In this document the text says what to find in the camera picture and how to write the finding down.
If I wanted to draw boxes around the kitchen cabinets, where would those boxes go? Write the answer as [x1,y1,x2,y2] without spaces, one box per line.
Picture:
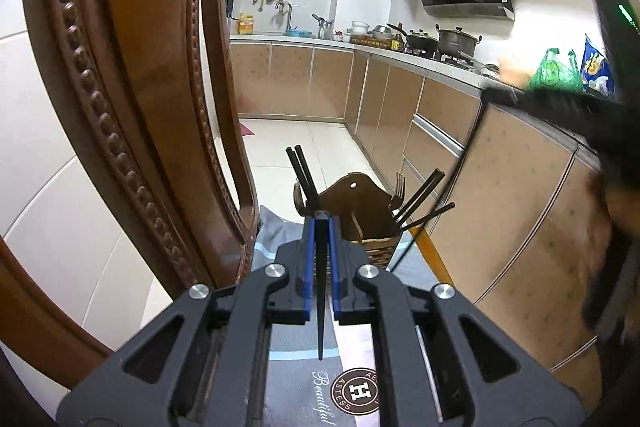
[231,37,603,407]

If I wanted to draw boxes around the right hand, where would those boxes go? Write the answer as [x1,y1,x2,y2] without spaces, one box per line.
[582,172,639,341]

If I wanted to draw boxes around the dark spoon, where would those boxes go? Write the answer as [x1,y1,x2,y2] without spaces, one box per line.
[293,181,307,218]

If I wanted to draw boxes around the blue snack bag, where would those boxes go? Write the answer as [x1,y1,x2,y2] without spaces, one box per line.
[580,36,615,96]

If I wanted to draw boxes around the wooden utensil holder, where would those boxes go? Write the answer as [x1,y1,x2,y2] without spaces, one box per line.
[319,172,404,269]

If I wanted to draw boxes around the green plastic bag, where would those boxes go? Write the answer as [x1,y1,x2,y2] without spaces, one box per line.
[527,48,582,92]

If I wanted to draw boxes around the metal fork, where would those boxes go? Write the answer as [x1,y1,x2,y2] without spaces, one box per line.
[390,172,406,211]

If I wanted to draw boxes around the pink floor mat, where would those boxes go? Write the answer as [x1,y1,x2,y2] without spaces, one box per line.
[240,124,254,136]

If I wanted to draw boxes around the grey striped cloth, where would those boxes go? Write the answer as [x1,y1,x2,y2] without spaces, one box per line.
[252,206,438,427]

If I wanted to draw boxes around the black cooking pot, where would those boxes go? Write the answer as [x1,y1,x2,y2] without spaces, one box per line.
[435,24,483,57]

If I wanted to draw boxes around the black wok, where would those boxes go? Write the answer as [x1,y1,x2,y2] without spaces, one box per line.
[386,23,438,55]

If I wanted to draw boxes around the carved wooden chair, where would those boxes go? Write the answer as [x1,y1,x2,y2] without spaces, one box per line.
[0,0,260,390]

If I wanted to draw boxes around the black cable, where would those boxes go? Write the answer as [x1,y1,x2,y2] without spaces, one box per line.
[389,103,490,275]

